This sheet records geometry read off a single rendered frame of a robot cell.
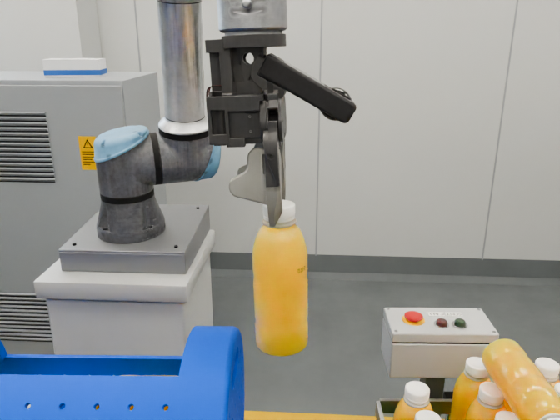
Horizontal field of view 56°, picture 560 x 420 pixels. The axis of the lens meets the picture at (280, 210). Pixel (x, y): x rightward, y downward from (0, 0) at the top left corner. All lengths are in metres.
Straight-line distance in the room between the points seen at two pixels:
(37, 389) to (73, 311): 0.47
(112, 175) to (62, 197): 1.35
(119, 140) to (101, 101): 1.20
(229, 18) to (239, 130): 0.12
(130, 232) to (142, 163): 0.15
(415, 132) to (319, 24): 0.91
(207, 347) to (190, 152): 0.52
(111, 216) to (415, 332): 0.67
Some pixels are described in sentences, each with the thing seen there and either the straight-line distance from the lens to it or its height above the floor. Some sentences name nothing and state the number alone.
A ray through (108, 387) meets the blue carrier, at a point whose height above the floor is 1.21.
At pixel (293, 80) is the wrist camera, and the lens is 0.58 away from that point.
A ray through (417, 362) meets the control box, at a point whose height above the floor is 1.04.
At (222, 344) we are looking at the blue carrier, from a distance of 0.73.
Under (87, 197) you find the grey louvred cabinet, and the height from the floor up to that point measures 0.95.
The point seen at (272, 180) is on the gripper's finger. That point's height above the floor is 1.48.
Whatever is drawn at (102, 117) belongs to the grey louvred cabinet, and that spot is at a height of 1.30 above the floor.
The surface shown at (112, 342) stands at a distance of 1.21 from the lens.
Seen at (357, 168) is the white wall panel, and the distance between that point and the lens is 3.52.
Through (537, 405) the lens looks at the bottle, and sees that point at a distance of 0.86.
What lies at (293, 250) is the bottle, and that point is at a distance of 0.61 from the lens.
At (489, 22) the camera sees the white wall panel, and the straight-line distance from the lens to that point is 3.55.
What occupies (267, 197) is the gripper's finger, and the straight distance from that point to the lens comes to 0.58.
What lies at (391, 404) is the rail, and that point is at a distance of 1.07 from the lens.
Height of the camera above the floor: 1.63
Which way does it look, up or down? 19 degrees down
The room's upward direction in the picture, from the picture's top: straight up
